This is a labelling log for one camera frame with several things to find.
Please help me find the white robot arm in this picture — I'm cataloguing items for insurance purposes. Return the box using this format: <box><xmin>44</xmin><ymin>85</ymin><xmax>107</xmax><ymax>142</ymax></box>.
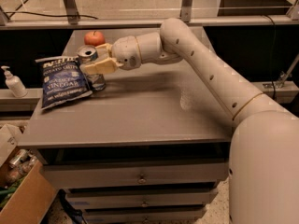
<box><xmin>83</xmin><ymin>18</ymin><xmax>299</xmax><ymax>224</ymax></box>

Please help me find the metal can in box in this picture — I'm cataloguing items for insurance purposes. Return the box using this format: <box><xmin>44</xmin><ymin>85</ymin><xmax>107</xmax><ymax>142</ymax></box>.
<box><xmin>8</xmin><ymin>149</ymin><xmax>28</xmax><ymax>168</ymax></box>

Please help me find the black cable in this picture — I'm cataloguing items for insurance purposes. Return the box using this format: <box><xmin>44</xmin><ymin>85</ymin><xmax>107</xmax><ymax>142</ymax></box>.
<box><xmin>4</xmin><ymin>10</ymin><xmax>99</xmax><ymax>21</ymax></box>

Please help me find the cardboard box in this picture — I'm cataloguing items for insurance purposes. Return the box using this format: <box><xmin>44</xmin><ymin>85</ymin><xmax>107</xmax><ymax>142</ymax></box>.
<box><xmin>0</xmin><ymin>124</ymin><xmax>57</xmax><ymax>224</ymax></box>

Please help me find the redbull can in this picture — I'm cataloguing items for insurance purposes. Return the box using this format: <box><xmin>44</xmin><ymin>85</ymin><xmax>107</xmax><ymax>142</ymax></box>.
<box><xmin>77</xmin><ymin>45</ymin><xmax>106</xmax><ymax>91</ymax></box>

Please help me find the red apple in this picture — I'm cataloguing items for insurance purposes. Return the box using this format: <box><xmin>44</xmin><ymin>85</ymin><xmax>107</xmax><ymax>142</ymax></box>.
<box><xmin>84</xmin><ymin>31</ymin><xmax>106</xmax><ymax>47</ymax></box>

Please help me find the blue chip bag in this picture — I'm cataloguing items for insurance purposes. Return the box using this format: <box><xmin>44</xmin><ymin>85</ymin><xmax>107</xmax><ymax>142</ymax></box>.
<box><xmin>36</xmin><ymin>56</ymin><xmax>93</xmax><ymax>110</ymax></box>

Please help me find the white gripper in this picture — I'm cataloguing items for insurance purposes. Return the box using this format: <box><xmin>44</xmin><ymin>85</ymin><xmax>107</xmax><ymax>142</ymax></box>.
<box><xmin>80</xmin><ymin>35</ymin><xmax>141</xmax><ymax>75</ymax></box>

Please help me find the grey drawer cabinet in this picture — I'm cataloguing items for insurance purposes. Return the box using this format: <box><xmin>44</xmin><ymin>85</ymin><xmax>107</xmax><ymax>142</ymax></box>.
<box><xmin>17</xmin><ymin>26</ymin><xmax>233</xmax><ymax>224</ymax></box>

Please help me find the white pump bottle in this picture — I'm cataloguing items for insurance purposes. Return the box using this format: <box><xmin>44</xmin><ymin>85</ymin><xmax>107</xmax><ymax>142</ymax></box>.
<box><xmin>1</xmin><ymin>65</ymin><xmax>27</xmax><ymax>98</ymax></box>

